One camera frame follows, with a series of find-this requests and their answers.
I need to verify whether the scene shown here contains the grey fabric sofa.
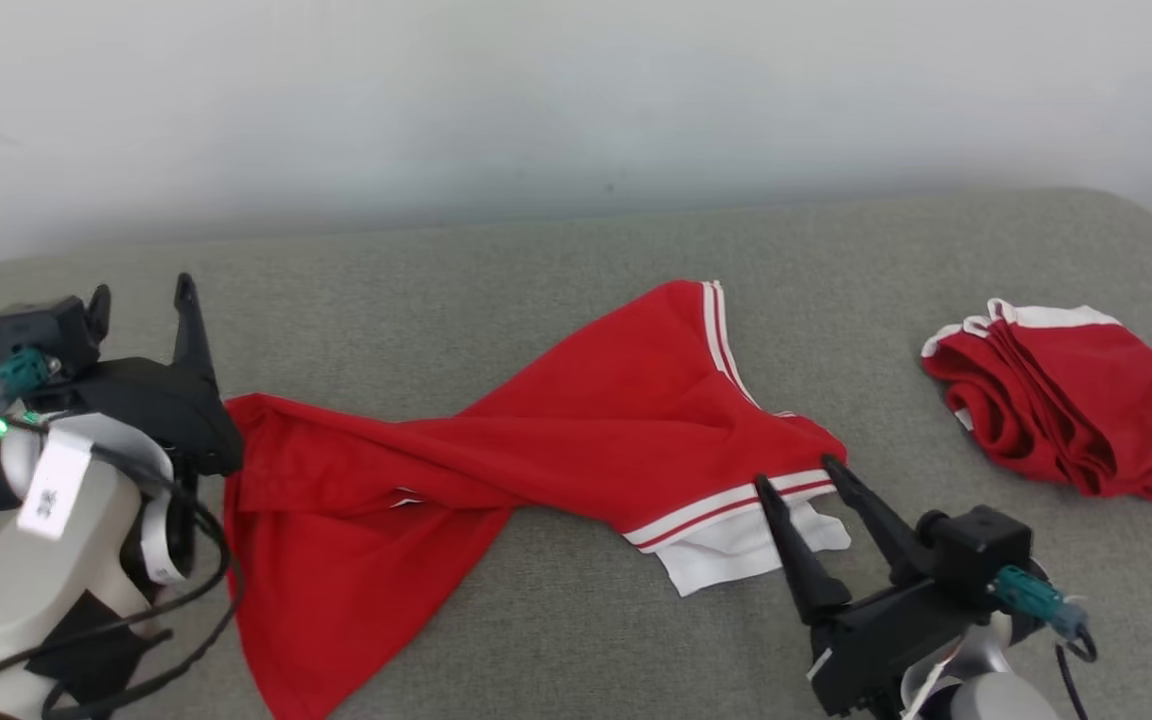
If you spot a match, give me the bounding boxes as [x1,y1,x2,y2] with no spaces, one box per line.
[0,188,1152,720]

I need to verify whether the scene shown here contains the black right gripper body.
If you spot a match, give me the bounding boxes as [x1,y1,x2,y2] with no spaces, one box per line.
[808,575,1007,719]

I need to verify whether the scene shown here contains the teal left camera cable connector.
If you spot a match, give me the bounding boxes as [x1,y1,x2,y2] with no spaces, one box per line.
[0,345,62,413]

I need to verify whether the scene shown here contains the white paper cable label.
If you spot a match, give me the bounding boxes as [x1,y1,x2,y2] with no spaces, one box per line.
[16,430,95,541]

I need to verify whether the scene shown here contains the red and white basketball jersey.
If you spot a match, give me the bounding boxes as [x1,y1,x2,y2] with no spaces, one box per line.
[222,280,852,720]

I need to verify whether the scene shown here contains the teal camera cable connector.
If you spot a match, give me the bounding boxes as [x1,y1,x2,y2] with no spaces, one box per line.
[0,345,62,413]
[991,565,1087,641]

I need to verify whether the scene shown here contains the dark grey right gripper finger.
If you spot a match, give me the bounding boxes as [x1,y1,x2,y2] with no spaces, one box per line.
[754,474,852,626]
[822,455,922,586]

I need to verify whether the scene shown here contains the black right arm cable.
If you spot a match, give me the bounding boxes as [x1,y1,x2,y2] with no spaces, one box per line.
[1054,620,1099,720]

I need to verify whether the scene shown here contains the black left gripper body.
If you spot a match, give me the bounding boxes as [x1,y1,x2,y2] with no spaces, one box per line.
[36,355,245,476]

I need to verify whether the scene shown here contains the red shorts with white stripe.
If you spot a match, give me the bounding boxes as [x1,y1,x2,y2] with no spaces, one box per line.
[921,298,1152,506]

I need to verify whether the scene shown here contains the teal right camera cable connector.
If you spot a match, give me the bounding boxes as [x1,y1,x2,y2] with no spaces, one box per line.
[991,565,1087,641]

